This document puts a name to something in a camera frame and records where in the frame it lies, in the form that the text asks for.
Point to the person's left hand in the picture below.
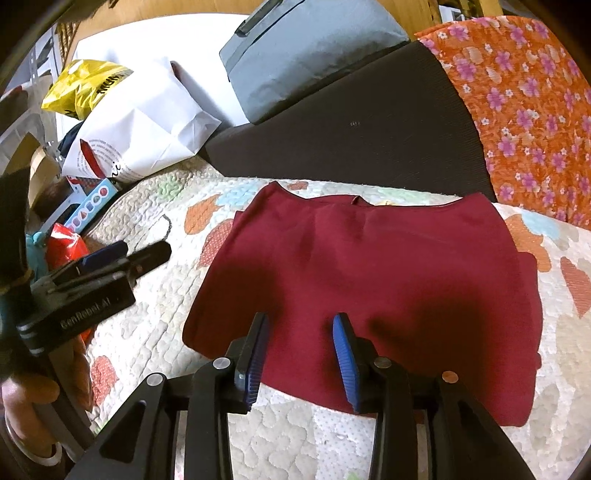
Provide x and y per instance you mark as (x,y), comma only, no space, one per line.
(27,397)

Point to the maroon sweater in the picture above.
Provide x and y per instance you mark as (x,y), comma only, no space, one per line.
(369,267)

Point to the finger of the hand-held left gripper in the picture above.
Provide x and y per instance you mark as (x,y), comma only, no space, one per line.
(104,256)
(150,258)

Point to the dark blue cloth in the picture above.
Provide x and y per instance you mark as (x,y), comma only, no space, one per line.
(71,138)

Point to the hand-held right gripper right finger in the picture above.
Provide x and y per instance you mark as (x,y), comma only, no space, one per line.
(347,364)

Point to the grey bag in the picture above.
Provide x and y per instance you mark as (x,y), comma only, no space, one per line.
(304,60)

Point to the orange floral cloth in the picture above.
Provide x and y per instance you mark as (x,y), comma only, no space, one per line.
(531,115)

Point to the white perforated metal bracket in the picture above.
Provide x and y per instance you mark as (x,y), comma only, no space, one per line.
(51,154)

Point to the quilted patterned blanket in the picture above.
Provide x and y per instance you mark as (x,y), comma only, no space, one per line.
(152,295)

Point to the white paper bag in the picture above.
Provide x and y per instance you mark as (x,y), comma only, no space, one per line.
(152,124)

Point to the colourful printed box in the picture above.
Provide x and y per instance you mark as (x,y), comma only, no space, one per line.
(92,207)

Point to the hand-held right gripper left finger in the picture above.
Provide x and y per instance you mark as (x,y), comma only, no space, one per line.
(255,364)

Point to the cardboard box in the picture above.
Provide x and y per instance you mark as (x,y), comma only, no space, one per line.
(44,175)

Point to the red plastic bag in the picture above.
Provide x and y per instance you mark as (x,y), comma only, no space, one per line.
(64,244)

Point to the black cushion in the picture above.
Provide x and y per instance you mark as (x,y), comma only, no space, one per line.
(369,129)

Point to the teal plush toy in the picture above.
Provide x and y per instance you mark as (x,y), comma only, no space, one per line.
(37,241)

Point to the person's left forearm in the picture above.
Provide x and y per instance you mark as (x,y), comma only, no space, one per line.
(18,464)

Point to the yellow plastic bag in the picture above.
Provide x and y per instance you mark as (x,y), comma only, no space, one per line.
(74,92)

